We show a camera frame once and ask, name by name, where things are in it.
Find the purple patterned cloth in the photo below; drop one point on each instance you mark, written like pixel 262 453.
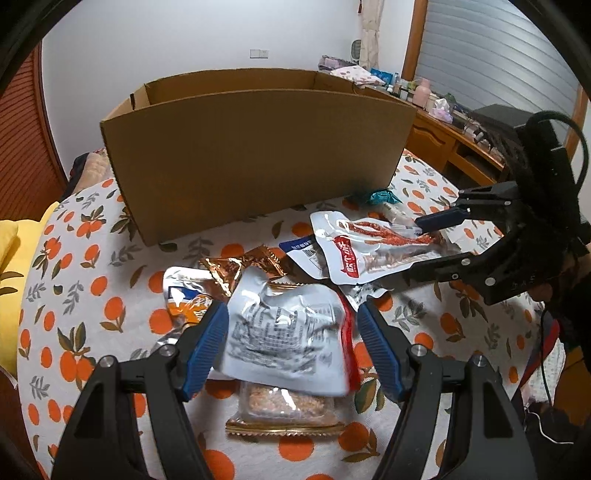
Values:
pixel 332 62

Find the small white fan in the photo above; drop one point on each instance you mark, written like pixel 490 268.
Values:
pixel 356 48

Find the grey window blind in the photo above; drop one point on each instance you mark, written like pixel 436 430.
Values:
pixel 485 60

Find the black box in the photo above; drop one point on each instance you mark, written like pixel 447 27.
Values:
pixel 496 117

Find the orange-fruit print blanket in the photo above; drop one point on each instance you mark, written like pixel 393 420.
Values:
pixel 92 277

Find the teal snack packet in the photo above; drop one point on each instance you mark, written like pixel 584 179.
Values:
pixel 381 197

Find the white packet of red strips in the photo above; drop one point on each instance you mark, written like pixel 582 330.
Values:
pixel 364 249

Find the copper foil snack packet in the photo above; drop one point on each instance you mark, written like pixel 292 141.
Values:
pixel 249 265

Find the wooden desk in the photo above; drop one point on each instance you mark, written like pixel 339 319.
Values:
pixel 438 138

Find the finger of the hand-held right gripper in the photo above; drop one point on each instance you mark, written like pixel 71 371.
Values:
pixel 443 219
pixel 443 270

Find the folded pink floral cloth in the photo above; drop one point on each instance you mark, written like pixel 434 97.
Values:
pixel 355 74

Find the silver foil packet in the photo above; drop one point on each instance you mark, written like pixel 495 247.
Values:
pixel 360 293

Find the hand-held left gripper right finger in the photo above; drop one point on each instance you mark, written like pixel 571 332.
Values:
pixel 377 350

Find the brown cardboard box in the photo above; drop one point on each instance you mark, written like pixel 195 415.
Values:
pixel 249 157

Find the wooden slatted wardrobe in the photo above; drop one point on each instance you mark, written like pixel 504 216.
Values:
pixel 27 138

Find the clear pale sausage packet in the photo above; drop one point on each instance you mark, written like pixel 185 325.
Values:
pixel 397 216

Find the row of small bottles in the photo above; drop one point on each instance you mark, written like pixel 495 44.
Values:
pixel 395 85

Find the pink bottle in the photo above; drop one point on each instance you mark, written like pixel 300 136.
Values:
pixel 422 92

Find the white wall switch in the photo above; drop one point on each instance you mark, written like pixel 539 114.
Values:
pixel 259 53

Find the orange and white snack packet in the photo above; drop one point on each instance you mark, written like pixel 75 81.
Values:
pixel 184 300

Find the white navy-edged snack packet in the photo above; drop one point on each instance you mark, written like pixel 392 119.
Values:
pixel 300 251

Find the clear-wrapped brown cake packet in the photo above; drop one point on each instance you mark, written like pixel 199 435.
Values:
pixel 286 408

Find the silver grey snack packet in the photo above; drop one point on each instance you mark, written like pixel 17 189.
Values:
pixel 286 337

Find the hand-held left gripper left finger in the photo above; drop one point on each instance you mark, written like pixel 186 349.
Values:
pixel 207 344

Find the yellow pillow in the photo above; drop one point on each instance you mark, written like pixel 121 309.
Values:
pixel 11 258

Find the white tissue pack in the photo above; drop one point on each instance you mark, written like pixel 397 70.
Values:
pixel 441 108

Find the beige curtain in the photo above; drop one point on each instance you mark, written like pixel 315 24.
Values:
pixel 371 37

